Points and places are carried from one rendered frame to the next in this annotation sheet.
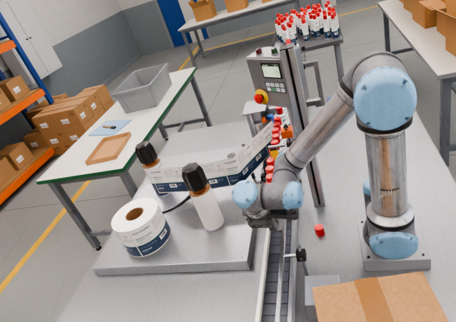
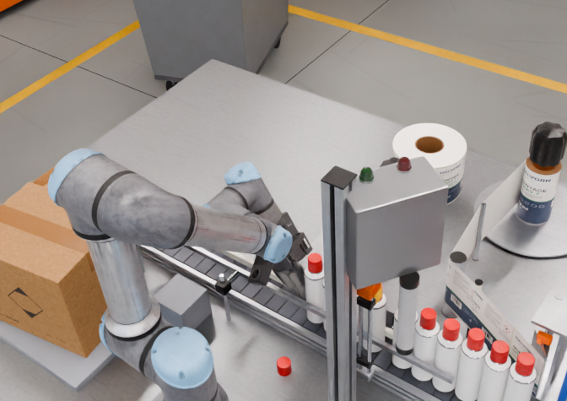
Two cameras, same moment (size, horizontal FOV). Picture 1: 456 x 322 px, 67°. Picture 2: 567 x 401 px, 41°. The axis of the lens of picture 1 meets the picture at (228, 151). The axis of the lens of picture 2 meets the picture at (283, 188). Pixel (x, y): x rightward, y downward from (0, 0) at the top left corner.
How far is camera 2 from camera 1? 1.85 m
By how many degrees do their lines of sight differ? 83
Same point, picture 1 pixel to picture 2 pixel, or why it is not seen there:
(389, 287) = (70, 255)
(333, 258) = (233, 358)
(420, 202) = not seen: outside the picture
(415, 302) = (45, 260)
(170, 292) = not seen: hidden behind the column
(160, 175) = (514, 181)
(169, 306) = (309, 197)
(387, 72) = (69, 159)
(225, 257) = (316, 246)
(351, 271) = not seen: hidden behind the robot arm
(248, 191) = (231, 172)
